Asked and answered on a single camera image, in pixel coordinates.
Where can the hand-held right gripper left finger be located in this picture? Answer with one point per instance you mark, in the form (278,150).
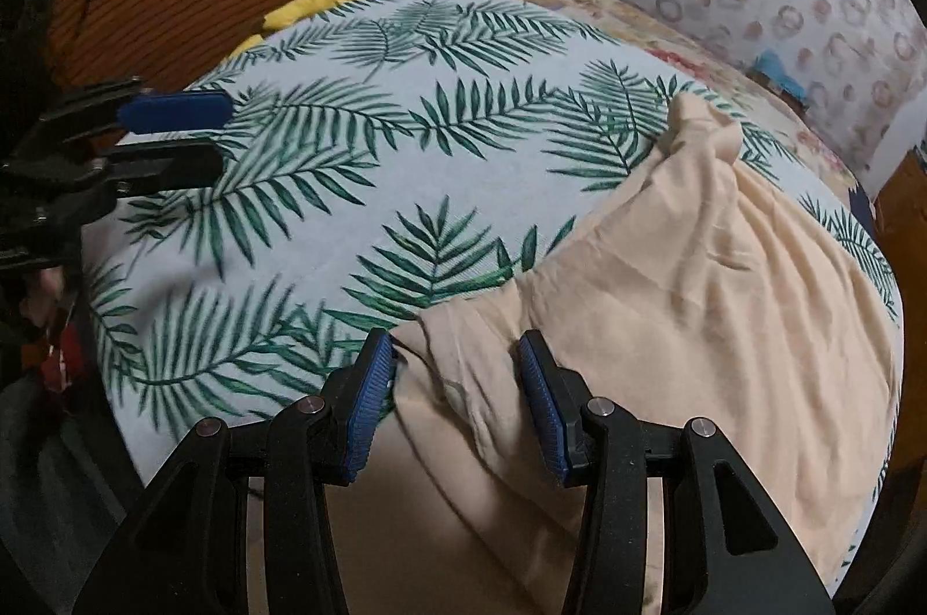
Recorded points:
(369,405)

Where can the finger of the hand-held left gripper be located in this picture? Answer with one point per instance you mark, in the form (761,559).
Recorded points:
(174,166)
(174,112)

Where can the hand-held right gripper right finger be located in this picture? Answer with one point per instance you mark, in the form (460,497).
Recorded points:
(539,412)

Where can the beige shirt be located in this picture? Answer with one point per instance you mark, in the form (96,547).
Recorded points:
(688,296)

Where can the palm leaf print sheet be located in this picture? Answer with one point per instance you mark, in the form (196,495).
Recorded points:
(326,152)

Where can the floral blanket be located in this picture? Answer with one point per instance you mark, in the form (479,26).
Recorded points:
(652,36)

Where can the small blue cloth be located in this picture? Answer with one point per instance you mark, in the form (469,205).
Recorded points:
(781,76)

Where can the wooden dresser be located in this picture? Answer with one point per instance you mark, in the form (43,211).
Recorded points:
(905,202)

